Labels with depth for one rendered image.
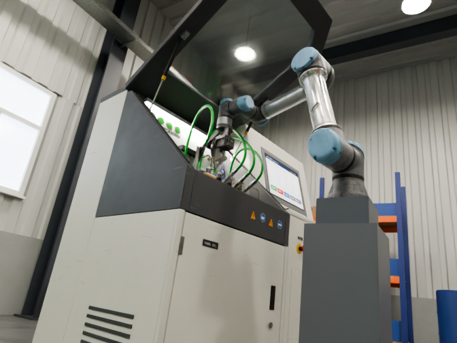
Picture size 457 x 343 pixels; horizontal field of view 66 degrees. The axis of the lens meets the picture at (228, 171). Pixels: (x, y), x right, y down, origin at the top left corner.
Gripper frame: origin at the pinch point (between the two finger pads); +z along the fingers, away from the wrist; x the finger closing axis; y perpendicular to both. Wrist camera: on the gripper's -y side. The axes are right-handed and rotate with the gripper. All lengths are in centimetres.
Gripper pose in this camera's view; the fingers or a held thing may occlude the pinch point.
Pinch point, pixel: (215, 165)
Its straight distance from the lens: 169.9
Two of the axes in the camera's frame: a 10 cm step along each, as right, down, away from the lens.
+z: -1.2, 9.3, -3.4
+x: 6.5, 3.4, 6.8
